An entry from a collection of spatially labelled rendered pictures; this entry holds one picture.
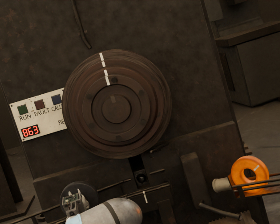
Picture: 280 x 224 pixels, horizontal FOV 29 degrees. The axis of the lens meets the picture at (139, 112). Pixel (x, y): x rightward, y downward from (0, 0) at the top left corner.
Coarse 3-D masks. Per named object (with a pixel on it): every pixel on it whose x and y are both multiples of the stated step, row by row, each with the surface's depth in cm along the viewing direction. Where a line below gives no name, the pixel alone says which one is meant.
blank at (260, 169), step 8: (240, 160) 218; (248, 160) 216; (256, 160) 215; (232, 168) 221; (240, 168) 219; (256, 168) 215; (264, 168) 214; (232, 176) 222; (240, 176) 220; (256, 176) 216; (264, 176) 214; (256, 184) 217; (264, 184) 215; (248, 192) 220
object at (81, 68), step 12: (96, 60) 224; (132, 60) 224; (144, 60) 224; (72, 72) 225; (156, 72) 225; (72, 84) 226; (168, 96) 227; (168, 108) 228; (168, 120) 229; (72, 132) 229; (156, 132) 230; (84, 144) 230; (144, 144) 231; (108, 156) 231; (120, 156) 232; (132, 156) 232
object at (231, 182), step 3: (228, 177) 221; (231, 177) 223; (228, 180) 221; (231, 180) 222; (231, 183) 222; (234, 183) 223; (231, 186) 221; (234, 189) 222; (234, 192) 222; (237, 192) 223; (234, 195) 222; (237, 195) 223
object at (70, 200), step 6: (66, 198) 199; (72, 198) 198; (78, 198) 198; (66, 204) 197; (72, 204) 196; (78, 204) 197; (66, 210) 197; (72, 210) 191; (78, 210) 197; (84, 210) 198
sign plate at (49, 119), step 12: (36, 96) 239; (48, 96) 240; (60, 96) 239; (12, 108) 240; (36, 108) 240; (48, 108) 240; (60, 108) 241; (24, 120) 241; (36, 120) 241; (48, 120) 242; (60, 120) 242; (48, 132) 242
